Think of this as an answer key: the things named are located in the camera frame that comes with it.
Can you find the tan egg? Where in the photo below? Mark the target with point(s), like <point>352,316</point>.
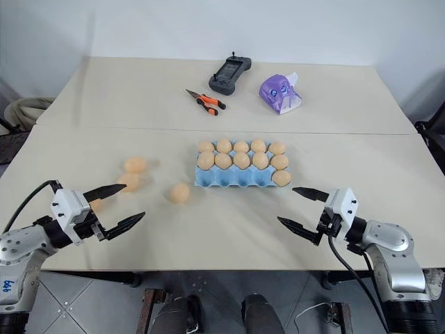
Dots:
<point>281,177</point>
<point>241,161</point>
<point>258,145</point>
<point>206,161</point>
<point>180,193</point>
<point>241,146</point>
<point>277,148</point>
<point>205,146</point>
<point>224,145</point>
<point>131,180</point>
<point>260,160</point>
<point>223,161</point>
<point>279,161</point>
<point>135,164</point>

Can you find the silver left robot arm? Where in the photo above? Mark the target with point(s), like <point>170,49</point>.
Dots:
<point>21,250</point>

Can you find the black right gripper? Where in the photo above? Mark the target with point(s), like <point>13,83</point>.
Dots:
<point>328,224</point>

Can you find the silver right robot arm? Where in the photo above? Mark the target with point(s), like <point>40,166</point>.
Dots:
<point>396,254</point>

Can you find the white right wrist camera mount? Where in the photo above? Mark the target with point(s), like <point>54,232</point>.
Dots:
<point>342,205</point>

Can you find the rusty metal bar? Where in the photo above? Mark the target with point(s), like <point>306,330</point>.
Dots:
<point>147,311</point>
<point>340,318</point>

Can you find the dark grey remote controller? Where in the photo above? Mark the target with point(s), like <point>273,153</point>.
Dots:
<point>227,74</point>

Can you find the blue egg tray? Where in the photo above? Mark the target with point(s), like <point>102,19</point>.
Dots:
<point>226,179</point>

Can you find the beige cloth bag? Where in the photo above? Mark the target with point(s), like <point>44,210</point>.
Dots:
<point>24,108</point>

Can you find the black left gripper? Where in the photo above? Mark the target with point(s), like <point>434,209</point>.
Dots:
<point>91,226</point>

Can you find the black chair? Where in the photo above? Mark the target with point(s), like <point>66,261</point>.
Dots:
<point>431,139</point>
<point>10,142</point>

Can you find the black table frame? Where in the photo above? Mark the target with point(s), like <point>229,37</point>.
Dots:
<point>208,275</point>

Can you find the dark rounded shape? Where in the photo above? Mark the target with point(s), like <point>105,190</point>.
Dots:
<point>177,315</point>
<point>259,313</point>

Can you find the purple tissue pack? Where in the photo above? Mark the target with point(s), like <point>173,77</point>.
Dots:
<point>276,92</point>

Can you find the orange black pliers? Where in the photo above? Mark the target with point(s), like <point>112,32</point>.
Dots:
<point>208,102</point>

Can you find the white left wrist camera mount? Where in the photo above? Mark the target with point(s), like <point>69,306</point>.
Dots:
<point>67,205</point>

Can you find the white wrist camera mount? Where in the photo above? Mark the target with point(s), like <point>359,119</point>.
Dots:
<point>67,205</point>
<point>342,205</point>

